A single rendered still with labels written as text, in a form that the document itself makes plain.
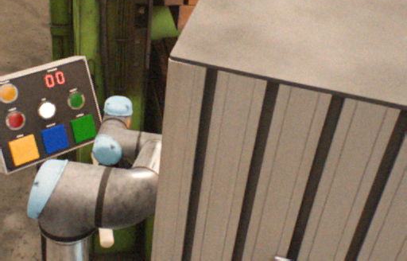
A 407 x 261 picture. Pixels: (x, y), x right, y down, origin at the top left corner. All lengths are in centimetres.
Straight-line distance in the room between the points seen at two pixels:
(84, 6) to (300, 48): 162
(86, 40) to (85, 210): 106
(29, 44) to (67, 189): 319
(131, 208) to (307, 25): 71
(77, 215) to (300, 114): 77
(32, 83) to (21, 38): 248
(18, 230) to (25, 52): 154
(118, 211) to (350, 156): 73
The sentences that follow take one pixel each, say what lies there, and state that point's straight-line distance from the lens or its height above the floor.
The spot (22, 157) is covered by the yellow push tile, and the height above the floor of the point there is 100.
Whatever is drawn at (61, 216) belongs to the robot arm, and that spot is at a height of 140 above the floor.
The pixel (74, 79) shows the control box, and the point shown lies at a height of 115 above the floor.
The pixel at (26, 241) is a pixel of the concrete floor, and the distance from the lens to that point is 298.
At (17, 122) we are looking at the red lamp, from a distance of 188.
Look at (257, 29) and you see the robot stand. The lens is 49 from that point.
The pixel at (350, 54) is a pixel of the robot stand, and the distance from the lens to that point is 48.
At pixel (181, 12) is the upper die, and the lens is 194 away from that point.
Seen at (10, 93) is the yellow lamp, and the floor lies 116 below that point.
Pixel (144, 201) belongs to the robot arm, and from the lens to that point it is 116.
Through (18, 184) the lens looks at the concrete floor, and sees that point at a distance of 323.
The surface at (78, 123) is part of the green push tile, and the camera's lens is 195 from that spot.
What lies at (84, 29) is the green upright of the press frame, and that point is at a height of 120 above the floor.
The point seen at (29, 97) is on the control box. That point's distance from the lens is 189.
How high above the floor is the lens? 227
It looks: 36 degrees down
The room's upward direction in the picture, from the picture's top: 5 degrees clockwise
